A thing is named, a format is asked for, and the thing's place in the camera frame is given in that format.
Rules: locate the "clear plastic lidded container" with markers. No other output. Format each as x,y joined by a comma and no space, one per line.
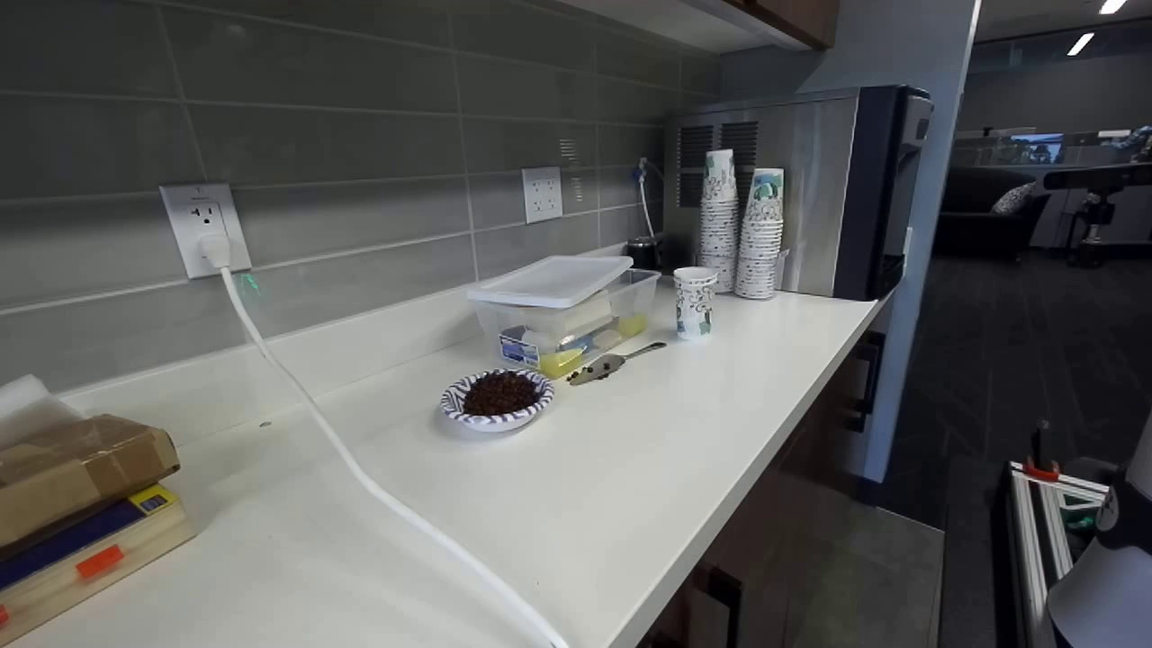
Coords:
563,302

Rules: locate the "metal spoon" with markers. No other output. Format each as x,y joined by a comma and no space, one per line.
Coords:
611,366

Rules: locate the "black mug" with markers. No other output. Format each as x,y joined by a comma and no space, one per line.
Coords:
645,252

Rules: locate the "patterned paper bowl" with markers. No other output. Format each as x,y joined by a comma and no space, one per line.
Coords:
494,399

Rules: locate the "patterned paper cup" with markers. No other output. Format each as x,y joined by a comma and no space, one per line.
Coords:
691,301

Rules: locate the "left stack of paper cups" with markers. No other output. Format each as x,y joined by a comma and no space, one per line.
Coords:
761,235

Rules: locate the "stack of cardboard boxes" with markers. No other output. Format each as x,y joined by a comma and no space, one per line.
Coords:
83,506

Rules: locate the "white wall outlet right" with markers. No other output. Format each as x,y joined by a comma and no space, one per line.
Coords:
541,192

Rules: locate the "white wall outlet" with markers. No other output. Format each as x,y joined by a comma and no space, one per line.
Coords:
541,192
207,228

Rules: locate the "black wall appliance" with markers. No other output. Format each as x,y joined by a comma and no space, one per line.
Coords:
888,143

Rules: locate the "white wall outlet left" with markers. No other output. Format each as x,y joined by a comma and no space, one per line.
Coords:
207,228

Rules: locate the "white aluminium frame stand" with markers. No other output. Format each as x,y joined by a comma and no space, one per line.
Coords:
1047,515

